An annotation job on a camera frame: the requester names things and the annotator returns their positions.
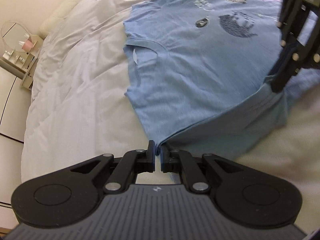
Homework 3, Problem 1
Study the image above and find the light blue t-shirt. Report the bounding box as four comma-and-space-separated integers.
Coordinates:
124, 0, 319, 160

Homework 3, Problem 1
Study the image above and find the white bed duvet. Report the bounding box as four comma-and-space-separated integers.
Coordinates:
21, 0, 320, 183

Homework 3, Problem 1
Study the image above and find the white sliding wardrobe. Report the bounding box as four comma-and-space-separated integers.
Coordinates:
1, 68, 30, 229

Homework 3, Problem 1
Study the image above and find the bedside shelf with toiletries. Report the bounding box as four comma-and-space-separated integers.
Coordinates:
2, 35, 43, 90

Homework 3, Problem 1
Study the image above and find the round mirror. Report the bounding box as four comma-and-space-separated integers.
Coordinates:
1, 21, 31, 52

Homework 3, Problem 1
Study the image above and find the white pillow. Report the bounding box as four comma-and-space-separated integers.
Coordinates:
39, 0, 81, 39

